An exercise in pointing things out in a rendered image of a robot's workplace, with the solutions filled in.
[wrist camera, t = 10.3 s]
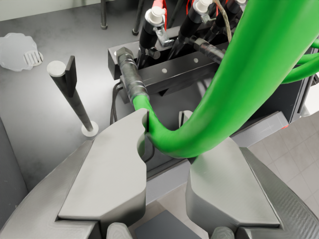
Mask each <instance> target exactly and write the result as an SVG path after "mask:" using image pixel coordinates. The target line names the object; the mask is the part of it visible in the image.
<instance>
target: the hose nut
mask: <svg viewBox="0 0 319 239"><path fill-rule="evenodd" d="M123 54H129V55H131V56H132V57H133V59H134V55H133V53H132V51H131V50H129V49H127V48H125V47H122V48H120V49H118V50H117V51H116V60H117V64H118V65H119V58H120V56H122V55H123Z"/></svg>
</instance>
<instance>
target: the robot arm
mask: <svg viewBox="0 0 319 239"><path fill-rule="evenodd" d="M149 113H150V110H147V109H145V108H141V109H139V110H137V111H135V112H133V113H131V114H130V115H128V116H126V117H124V118H122V119H121V120H119V121H117V122H115V123H113V124H112V125H110V126H109V127H108V128H106V129H105V130H103V131H102V132H101V133H100V134H99V135H97V136H96V137H95V138H94V139H93V140H86V141H85V142H84V143H83V144H82V145H80V146H79V147H78V148H77V149H76V150H75V151H74V152H73V153H71V154H70V155H69V156H68V157H67V158H66V159H65V160H64V161H63V162H62V163H60V164H59V165H58V166H57V167H56V168H55V169H54V170H53V171H51V172H50V173H49V174H48V175H47V176H46V177H45V178H44V179H43V180H42V181H40V182H39V183H38V184H37V185H36V186H35V187H34V188H33V189H32V190H31V191H30V193H29V194H28V195H27V196H26V197H25V198H24V199H23V200H22V202H21V203H20V204H19V205H18V207H17V208H16V209H15V211H14V212H13V213H12V214H11V216H10V217H9V218H8V220H7V221H6V223H5V224H4V226H3V227H2V229H1V230H0V239H133V238H132V236H131V234H130V232H129V230H128V227H129V226H131V225H132V224H134V223H135V222H137V221H138V220H140V219H141V218H142V217H143V216H144V214H145V211H146V164H145V163H144V162H143V161H142V159H141V158H142V156H143V155H144V153H145V134H146V133H147V132H149ZM187 159H188V161H189V162H190V164H191V166H190V169H189V174H188V182H187V187H186V193H185V197H186V213H187V216H188V218H189V219H190V220H191V221H192V222H194V223H195V224H196V225H198V226H199V227H200V228H202V229H203V230H205V231H206V232H207V233H208V237H209V239H319V219H318V217H317V216H316V215H315V214H314V212H313V211H312V210H311V209H310V208H309V207H308V206H307V204H306V203H305V202H304V201H303V200H302V199H301V198H300V197H299V196H298V195H297V194H296V193H295V192H294V191H293V190H292V189H291V188H290V187H289V186H288V185H286V184H285V183H284V182H283V181H282V180H281V179H280V178H279V177H278V176H277V175H276V174H275V173H274V172H273V171H271V170H270V169H269V168H268V167H267V166H266V165H265V164H264V163H263V162H262V161H261V160H260V159H259V158H257V157H256V156H255V155H254V154H253V153H252V152H251V151H250V150H249V149H248V148H246V147H239V146H238V145H237V144H236V143H235V142H234V141H233V140H232V139H231V138H230V137H228V138H226V139H225V140H224V141H222V142H221V143H220V144H218V145H217V146H216V147H214V148H213V149H211V150H209V151H207V152H205V153H202V154H200V155H198V156H196V157H191V158H187Z"/></svg>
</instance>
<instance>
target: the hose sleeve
mask: <svg viewBox="0 0 319 239"><path fill-rule="evenodd" d="M119 67H120V70H121V73H122V76H123V79H124V82H125V86H126V91H127V94H128V97H129V99H130V102H131V105H132V106H134V105H133V99H134V98H135V97H136V96H138V95H145V96H146V97H147V98H148V100H150V98H149V95H148V93H147V89H146V87H145V84H144V82H143V81H142V78H141V76H140V74H139V71H138V69H137V65H136V63H135V61H134V59H133V57H132V56H131V55H129V54H123V55H122V56H120V58H119Z"/></svg>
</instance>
